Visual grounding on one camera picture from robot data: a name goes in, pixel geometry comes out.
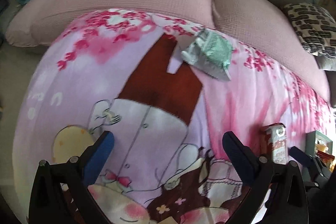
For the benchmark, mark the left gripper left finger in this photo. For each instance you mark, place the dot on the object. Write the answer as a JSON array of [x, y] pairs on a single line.
[[60, 192]]

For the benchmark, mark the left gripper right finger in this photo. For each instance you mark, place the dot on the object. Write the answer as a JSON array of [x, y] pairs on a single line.
[[279, 187]]

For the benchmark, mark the orange swiss roll packet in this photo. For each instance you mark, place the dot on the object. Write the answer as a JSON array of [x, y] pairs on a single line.
[[326, 158]]

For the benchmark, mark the grey pillow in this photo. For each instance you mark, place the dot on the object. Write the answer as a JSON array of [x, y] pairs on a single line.
[[326, 64]]

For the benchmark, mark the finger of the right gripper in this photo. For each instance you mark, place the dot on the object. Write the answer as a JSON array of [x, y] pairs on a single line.
[[301, 157]]

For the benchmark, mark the teal foil candy packet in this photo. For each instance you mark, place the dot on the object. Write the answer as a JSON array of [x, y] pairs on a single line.
[[210, 53]]

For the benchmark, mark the pink cartoon print blanket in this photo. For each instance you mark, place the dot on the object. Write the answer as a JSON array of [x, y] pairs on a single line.
[[122, 71]]

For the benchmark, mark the pink sofa seat cover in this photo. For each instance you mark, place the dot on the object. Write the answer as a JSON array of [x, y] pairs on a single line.
[[258, 23]]

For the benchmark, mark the black white patterned pillow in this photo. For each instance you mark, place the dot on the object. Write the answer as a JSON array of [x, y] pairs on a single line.
[[314, 26]]

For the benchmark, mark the red white snack box packet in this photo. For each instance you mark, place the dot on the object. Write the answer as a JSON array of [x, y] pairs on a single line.
[[273, 142]]

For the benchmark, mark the teal shallow cardboard tray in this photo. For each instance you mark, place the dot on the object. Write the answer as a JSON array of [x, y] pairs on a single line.
[[317, 141]]

